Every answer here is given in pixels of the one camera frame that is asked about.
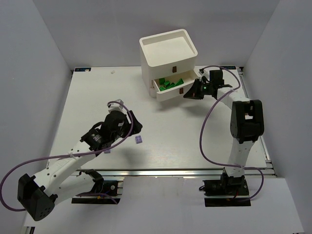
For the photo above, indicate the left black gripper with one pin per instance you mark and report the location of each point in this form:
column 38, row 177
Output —
column 129, row 122

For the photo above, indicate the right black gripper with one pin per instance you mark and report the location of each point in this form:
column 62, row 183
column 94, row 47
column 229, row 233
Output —
column 199, row 88

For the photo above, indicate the white drawer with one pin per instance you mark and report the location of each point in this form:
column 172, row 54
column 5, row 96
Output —
column 188, row 78

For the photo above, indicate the white three-drawer cabinet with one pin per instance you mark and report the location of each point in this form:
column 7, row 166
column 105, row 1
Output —
column 161, row 52

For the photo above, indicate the long green lego brick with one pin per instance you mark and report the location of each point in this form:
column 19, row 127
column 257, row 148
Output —
column 180, row 82

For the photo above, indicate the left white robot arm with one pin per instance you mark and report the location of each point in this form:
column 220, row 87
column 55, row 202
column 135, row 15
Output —
column 40, row 193

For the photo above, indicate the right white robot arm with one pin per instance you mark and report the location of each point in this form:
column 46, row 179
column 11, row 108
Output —
column 246, row 123

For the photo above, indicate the blue label sticker right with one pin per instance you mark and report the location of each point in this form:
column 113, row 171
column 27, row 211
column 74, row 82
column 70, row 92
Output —
column 231, row 67

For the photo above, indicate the blue label sticker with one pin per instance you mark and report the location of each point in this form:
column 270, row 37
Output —
column 231, row 67
column 83, row 69

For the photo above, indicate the blue label sticker left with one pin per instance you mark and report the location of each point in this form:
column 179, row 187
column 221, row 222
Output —
column 83, row 69

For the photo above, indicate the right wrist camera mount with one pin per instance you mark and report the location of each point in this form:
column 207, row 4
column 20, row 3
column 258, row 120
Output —
column 204, row 76

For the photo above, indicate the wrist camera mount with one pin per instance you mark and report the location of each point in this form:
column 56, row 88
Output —
column 204, row 76
column 118, row 106

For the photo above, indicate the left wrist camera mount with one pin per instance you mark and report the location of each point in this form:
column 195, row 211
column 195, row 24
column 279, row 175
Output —
column 118, row 106

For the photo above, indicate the aluminium rail frame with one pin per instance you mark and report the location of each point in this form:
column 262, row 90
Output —
column 171, row 128

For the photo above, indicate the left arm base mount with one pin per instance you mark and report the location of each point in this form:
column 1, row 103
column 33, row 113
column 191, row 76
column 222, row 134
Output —
column 104, row 192

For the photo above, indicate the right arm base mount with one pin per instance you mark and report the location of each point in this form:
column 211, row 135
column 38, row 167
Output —
column 228, row 191

